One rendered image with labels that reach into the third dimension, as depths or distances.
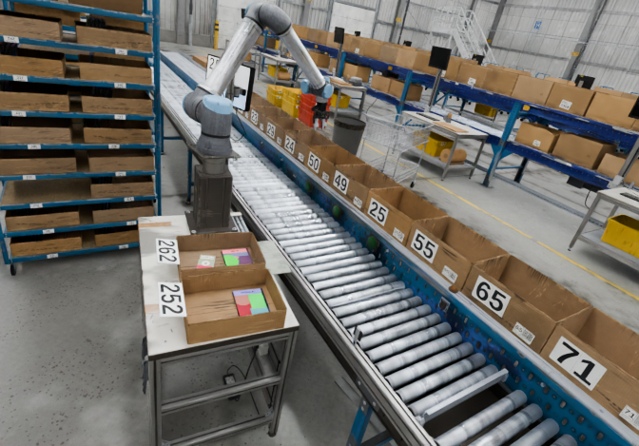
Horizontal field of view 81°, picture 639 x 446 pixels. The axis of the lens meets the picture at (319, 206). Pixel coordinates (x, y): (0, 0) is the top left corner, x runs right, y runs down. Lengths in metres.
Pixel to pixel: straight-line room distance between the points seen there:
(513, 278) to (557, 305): 0.22
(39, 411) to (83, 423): 0.23
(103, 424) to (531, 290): 2.14
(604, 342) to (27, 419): 2.59
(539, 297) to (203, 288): 1.53
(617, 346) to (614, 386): 0.31
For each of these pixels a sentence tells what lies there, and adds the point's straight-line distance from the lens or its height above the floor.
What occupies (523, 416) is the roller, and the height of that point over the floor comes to 0.75.
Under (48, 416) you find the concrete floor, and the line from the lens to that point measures 2.42.
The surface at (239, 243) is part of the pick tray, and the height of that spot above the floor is 0.78.
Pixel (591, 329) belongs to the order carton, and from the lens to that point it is 2.00.
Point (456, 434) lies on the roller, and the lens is 1.54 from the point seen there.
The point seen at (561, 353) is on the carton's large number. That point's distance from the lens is 1.75.
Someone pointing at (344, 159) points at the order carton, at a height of 0.98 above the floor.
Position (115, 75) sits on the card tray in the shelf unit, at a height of 1.38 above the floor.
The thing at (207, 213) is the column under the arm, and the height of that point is 0.86.
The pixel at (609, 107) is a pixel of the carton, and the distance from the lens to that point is 6.42.
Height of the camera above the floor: 1.89
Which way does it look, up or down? 26 degrees down
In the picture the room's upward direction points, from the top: 11 degrees clockwise
